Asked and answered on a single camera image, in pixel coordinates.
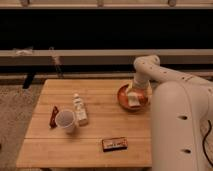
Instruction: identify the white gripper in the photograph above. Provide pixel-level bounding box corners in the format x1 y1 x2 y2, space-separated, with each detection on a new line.
132 73 149 95

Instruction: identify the orange ceramic bowl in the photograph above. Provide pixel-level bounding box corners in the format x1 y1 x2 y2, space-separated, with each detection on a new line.
117 84 149 111

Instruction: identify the black cable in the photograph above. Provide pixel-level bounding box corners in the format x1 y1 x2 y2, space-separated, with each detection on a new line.
201 119 213 168

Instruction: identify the white paper cup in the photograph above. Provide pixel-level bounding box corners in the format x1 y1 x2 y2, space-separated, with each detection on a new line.
55 110 76 134

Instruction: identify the dark rectangular candy box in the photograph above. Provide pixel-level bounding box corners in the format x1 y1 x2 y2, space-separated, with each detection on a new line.
101 137 128 152

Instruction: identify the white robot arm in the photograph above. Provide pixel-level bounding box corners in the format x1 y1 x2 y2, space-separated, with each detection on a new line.
133 55 213 171

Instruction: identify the red snack wrapper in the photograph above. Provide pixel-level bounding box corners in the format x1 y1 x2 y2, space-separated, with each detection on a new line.
49 106 59 128

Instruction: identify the white sponge block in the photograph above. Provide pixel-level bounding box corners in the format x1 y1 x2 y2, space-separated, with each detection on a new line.
127 92 140 107

